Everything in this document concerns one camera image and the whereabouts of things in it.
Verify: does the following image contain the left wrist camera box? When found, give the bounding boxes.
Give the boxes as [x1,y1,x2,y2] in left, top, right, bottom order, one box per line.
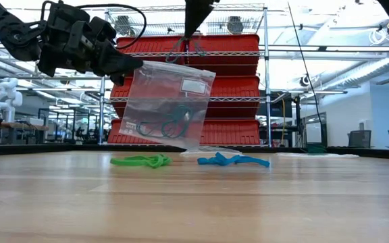
[88,16,118,48]

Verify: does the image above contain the chrome wire shelving rack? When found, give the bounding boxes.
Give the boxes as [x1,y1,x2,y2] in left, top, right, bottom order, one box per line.
[98,3,274,149]

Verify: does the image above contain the wooden workbench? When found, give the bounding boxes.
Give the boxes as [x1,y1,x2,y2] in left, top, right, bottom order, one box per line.
[0,118,49,145]

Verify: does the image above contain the red plastic bin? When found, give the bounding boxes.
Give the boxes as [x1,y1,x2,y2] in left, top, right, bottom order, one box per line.
[186,34,261,77]
[115,36,187,78]
[186,76,261,119]
[184,118,261,146]
[107,118,185,145]
[109,76,186,119]

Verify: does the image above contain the black framed screen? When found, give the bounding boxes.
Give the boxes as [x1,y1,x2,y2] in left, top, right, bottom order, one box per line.
[301,113,328,149]

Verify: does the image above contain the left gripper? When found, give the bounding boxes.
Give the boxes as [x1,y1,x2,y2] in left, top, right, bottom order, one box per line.
[37,1,144,87]

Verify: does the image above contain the black workstation frame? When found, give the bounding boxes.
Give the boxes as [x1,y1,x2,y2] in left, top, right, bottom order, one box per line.
[37,107,101,144]

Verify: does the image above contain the grey round fan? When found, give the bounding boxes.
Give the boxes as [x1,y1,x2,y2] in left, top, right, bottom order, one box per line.
[114,16,136,37]
[226,16,245,35]

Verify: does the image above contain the black aluminium table frame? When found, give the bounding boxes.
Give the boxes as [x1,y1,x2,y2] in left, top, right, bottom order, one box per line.
[0,143,389,161]

